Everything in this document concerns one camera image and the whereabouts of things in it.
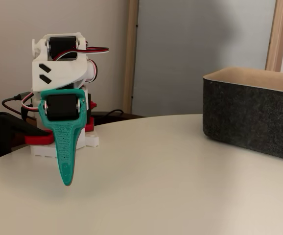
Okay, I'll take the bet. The light wood framed panel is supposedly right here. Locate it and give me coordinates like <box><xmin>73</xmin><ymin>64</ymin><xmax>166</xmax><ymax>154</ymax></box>
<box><xmin>123</xmin><ymin>0</ymin><xmax>283</xmax><ymax>118</ymax></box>

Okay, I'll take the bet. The black usb cable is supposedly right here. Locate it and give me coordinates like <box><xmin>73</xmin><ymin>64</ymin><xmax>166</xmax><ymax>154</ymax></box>
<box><xmin>1</xmin><ymin>92</ymin><xmax>37</xmax><ymax>118</ymax></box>

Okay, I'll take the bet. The red white black servo wire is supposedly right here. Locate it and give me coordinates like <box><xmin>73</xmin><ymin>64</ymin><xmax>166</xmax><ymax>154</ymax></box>
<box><xmin>52</xmin><ymin>46</ymin><xmax>110</xmax><ymax>62</ymax></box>

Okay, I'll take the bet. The black power cable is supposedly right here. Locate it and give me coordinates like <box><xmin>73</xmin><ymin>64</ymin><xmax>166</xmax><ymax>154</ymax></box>
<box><xmin>92</xmin><ymin>109</ymin><xmax>124</xmax><ymax>120</ymax></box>

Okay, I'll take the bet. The black and red clamp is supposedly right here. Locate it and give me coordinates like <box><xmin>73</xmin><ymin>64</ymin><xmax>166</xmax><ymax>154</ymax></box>
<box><xmin>84</xmin><ymin>94</ymin><xmax>97</xmax><ymax>133</ymax></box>
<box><xmin>0</xmin><ymin>112</ymin><xmax>56</xmax><ymax>158</ymax></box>

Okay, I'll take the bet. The grey felt box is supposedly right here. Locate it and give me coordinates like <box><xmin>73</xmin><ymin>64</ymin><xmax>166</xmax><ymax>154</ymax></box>
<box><xmin>202</xmin><ymin>66</ymin><xmax>283</xmax><ymax>163</ymax></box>

